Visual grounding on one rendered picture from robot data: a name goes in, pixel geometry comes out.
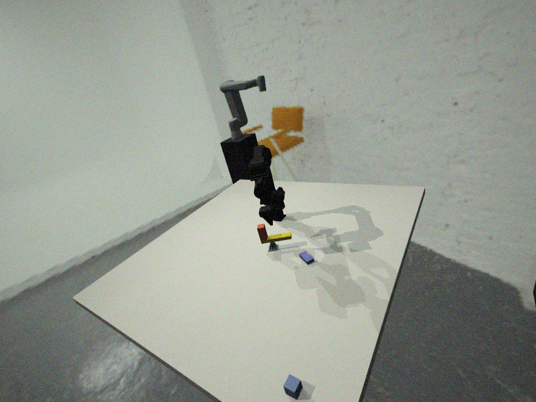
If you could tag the yellow bar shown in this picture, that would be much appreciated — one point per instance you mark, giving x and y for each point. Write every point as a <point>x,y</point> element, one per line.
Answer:
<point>272,238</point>

